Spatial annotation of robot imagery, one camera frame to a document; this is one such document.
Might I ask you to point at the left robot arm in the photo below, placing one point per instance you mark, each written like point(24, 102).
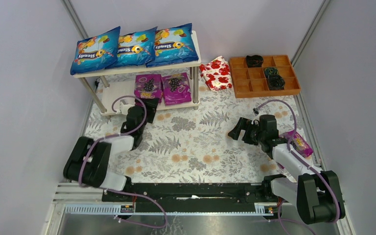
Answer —
point(89, 159)

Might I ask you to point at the blue Slendy candy bag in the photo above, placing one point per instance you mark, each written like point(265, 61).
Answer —
point(96, 53)
point(135, 49)

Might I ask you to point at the black coiled item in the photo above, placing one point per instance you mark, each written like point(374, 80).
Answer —
point(254, 61)
point(275, 82)

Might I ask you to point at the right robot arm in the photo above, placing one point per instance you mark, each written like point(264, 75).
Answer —
point(316, 194)

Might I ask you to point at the white two-tier shelf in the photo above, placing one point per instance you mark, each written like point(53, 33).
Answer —
point(114, 90)

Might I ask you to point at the red floral white pouch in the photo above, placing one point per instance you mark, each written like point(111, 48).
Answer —
point(217, 74)

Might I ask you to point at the dark green coiled item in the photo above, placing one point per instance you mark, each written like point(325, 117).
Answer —
point(269, 71)

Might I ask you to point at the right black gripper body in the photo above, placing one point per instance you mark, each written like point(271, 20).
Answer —
point(247, 130)

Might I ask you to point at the purple grape candy bag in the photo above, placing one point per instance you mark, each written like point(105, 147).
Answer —
point(176, 89)
point(149, 86)
point(299, 145)

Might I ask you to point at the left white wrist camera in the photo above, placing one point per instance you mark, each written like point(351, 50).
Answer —
point(124, 105)

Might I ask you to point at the floral table mat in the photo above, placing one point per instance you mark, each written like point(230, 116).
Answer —
point(188, 145)

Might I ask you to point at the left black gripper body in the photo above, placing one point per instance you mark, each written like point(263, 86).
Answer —
point(148, 105)

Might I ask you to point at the blue candy bag on shelf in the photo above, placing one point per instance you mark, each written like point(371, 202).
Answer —
point(173, 46)

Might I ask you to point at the wooden compartment tray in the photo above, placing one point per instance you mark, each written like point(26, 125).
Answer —
point(251, 82)

